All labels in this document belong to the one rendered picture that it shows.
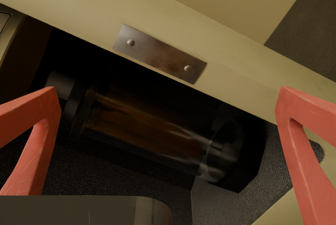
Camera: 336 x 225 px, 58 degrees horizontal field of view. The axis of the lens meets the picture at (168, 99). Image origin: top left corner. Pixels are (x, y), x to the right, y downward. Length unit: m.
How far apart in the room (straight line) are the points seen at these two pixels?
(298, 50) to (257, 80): 0.33
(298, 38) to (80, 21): 0.44
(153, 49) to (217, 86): 0.06
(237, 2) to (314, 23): 0.18
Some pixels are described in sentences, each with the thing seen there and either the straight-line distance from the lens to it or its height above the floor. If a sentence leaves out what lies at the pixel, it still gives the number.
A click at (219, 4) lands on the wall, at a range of 0.68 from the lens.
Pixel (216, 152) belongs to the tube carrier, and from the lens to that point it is 0.37.
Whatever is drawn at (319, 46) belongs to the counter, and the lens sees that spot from 0.54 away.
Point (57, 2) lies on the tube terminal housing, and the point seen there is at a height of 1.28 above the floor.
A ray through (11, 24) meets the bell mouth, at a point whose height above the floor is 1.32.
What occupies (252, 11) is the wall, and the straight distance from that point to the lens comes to 0.69.
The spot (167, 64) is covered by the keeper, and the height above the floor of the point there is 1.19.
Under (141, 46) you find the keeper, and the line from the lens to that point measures 0.23.
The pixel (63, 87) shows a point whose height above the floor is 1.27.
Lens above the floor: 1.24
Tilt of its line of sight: 14 degrees down
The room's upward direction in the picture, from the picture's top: 67 degrees counter-clockwise
